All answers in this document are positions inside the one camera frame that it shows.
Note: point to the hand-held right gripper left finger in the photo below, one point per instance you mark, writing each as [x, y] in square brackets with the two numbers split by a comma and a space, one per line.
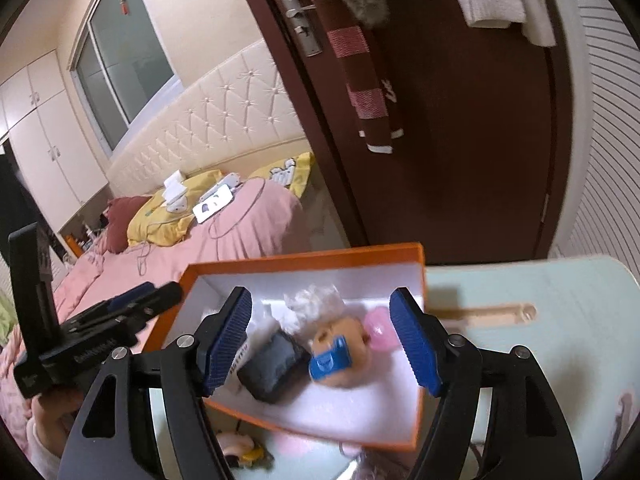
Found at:
[227, 345]

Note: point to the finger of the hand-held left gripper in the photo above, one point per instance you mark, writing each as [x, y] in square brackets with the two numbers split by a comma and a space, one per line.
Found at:
[160, 300]
[130, 296]

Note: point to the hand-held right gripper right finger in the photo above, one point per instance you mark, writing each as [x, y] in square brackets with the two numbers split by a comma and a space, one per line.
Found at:
[417, 345]

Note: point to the white cosmetic tube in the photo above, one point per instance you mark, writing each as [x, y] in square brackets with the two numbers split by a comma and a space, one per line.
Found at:
[246, 347]

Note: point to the pink round container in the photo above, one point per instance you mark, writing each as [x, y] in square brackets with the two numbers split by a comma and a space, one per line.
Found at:
[380, 332]

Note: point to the dark red marbled wallet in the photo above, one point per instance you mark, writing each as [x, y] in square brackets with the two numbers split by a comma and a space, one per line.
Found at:
[272, 365]

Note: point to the brown plush toy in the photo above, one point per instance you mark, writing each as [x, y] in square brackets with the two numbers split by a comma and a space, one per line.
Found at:
[345, 330]

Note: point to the white tissue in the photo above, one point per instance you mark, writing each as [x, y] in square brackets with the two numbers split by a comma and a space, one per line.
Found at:
[312, 305]

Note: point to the big-eyed doll figure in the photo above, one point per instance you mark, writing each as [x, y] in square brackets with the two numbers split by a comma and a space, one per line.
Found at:
[235, 442]

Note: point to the orange cardboard box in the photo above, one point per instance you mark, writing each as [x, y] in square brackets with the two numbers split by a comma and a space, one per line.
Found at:
[350, 256]

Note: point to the person's left forearm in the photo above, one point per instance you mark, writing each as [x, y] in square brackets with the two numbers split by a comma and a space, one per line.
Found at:
[40, 450]

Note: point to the light blue desktop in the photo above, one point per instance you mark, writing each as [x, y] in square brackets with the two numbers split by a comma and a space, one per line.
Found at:
[550, 310]

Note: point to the person's left hand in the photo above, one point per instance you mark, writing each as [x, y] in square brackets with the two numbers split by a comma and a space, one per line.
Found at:
[57, 410]

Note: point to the dark red pillow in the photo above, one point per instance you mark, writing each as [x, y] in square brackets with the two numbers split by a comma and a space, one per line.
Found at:
[122, 225]

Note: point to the plain yellow pillow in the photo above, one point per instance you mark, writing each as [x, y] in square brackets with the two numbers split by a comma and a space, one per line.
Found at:
[155, 225]

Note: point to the white round gadget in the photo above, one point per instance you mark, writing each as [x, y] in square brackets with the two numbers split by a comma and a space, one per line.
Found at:
[177, 202]

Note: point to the pink blanket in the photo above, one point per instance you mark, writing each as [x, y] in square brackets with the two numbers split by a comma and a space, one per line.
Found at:
[240, 230]

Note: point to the smartphone with lit screen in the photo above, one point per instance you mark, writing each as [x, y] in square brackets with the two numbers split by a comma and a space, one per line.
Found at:
[212, 205]

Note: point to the small white box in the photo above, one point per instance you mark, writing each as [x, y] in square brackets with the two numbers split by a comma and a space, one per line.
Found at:
[175, 182]

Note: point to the white power strip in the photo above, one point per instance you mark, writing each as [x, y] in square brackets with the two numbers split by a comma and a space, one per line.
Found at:
[231, 180]

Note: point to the white wardrobe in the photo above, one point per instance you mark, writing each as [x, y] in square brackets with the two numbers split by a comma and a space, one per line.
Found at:
[50, 135]

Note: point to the yellow pillow with cartoon print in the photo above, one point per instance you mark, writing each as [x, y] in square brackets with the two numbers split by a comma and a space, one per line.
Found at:
[300, 170]

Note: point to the dark brown wooden door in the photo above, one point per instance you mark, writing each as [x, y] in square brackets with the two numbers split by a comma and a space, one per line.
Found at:
[475, 160]

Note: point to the cream tufted headboard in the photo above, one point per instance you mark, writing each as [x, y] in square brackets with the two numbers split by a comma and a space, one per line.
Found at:
[225, 110]

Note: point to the glass window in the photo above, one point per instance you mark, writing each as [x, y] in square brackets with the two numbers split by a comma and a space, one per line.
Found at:
[125, 60]

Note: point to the red striped scarf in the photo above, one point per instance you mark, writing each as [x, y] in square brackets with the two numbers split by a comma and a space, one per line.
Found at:
[365, 85]

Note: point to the white slatted panel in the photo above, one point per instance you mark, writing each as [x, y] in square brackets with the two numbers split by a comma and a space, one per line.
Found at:
[610, 135]

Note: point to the red hanging tassel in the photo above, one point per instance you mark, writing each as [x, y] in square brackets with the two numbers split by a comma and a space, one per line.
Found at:
[123, 4]

